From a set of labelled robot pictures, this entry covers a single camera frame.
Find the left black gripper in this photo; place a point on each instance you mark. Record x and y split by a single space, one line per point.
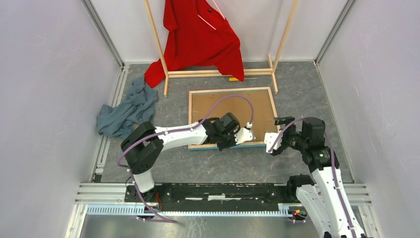
232 143

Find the pink clothes hanger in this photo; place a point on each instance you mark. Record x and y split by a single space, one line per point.
210 14

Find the white cable duct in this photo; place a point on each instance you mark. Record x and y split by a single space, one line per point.
140 210

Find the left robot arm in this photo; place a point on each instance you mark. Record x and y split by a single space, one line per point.
144 145

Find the grey-blue cloth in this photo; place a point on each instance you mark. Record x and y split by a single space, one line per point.
137 107

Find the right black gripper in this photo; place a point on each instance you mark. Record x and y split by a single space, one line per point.
284 147

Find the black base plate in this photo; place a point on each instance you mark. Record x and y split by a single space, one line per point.
215 197

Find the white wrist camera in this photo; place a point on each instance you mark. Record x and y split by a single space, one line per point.
245 134
272 141

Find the blue picture frame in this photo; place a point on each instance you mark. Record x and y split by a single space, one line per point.
200 102

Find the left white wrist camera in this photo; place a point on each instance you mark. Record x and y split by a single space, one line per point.
245 134

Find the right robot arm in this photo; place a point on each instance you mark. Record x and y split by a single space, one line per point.
321 192

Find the wooden clothes rack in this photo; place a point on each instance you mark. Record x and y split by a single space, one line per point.
273 63

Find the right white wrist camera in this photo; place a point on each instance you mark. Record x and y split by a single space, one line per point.
272 141

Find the red shirt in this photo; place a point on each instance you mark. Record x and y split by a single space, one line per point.
190 42

